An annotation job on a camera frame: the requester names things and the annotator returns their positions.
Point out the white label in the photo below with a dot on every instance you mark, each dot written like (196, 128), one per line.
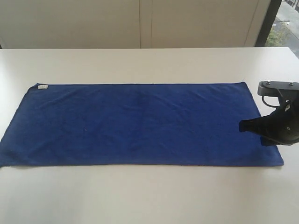
(42, 86)

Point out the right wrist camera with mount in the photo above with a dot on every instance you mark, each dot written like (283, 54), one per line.
(284, 91)

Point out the blue towel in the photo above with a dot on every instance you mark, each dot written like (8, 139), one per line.
(142, 124)

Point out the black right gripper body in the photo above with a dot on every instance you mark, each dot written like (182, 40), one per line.
(284, 123)

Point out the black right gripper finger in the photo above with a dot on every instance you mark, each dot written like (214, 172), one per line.
(267, 142)
(261, 126)

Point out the black window frame post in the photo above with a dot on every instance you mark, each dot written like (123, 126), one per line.
(268, 21)

